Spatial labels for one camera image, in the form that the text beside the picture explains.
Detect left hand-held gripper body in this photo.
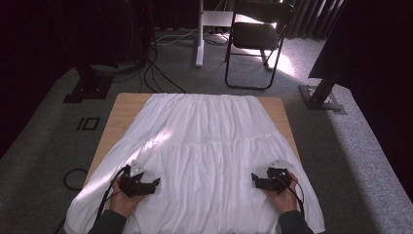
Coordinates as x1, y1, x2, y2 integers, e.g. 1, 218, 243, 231
119, 159, 154, 199

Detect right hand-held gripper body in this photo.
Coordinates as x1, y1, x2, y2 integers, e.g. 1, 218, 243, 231
267, 159, 294, 193

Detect white pleated skirt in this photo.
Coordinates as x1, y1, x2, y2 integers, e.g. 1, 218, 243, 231
63, 93, 326, 234

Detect person's left hand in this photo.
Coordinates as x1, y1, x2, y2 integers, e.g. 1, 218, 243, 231
109, 176, 147, 219

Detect person's right hand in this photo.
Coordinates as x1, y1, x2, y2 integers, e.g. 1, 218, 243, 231
262, 172, 299, 215

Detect black stand with square base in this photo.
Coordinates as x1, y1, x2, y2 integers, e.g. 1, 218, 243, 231
62, 62, 115, 104

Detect black folding chair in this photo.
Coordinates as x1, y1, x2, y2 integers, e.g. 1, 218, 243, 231
224, 0, 296, 92

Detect dark curtain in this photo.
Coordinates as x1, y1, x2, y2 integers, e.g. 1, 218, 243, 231
285, 0, 345, 40

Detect right hand-held gripper black cable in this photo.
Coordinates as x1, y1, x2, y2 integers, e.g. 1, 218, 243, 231
276, 169, 306, 218

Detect black metal post with base plate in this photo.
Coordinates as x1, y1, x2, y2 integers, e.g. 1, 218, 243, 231
298, 69, 348, 115

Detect black floor cables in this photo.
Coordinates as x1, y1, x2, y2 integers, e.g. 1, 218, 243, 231
139, 48, 188, 96

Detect white desk frame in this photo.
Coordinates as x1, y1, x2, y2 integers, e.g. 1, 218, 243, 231
195, 0, 235, 68

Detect white floor cable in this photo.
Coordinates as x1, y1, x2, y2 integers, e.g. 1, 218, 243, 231
155, 27, 199, 47

